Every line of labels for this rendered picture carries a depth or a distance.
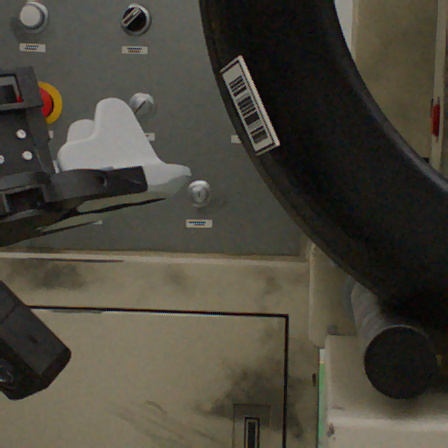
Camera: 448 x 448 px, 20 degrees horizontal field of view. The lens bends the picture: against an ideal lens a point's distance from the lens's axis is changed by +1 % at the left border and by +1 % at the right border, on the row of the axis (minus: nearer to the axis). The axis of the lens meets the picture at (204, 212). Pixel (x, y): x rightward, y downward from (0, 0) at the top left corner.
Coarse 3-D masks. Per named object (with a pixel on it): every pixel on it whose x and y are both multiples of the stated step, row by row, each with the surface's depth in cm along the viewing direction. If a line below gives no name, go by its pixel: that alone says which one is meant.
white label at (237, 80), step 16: (240, 64) 77; (224, 80) 80; (240, 80) 78; (240, 96) 79; (256, 96) 77; (240, 112) 80; (256, 112) 78; (256, 128) 79; (272, 128) 77; (256, 144) 80; (272, 144) 77
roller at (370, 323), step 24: (360, 288) 104; (360, 312) 92; (384, 312) 84; (360, 336) 85; (384, 336) 77; (408, 336) 76; (384, 360) 77; (408, 360) 76; (432, 360) 76; (384, 384) 77; (408, 384) 76
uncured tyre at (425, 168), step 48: (240, 0) 78; (288, 0) 77; (240, 48) 79; (288, 48) 77; (336, 48) 76; (288, 96) 77; (336, 96) 76; (288, 144) 79; (336, 144) 77; (384, 144) 76; (288, 192) 81; (336, 192) 78; (384, 192) 77; (432, 192) 76; (336, 240) 80; (384, 240) 78; (432, 240) 77; (384, 288) 81; (432, 288) 78
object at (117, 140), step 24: (96, 120) 69; (120, 120) 70; (72, 144) 68; (96, 144) 69; (120, 144) 70; (144, 144) 71; (72, 168) 67; (96, 168) 68; (144, 168) 69; (168, 168) 71; (144, 192) 69; (168, 192) 71
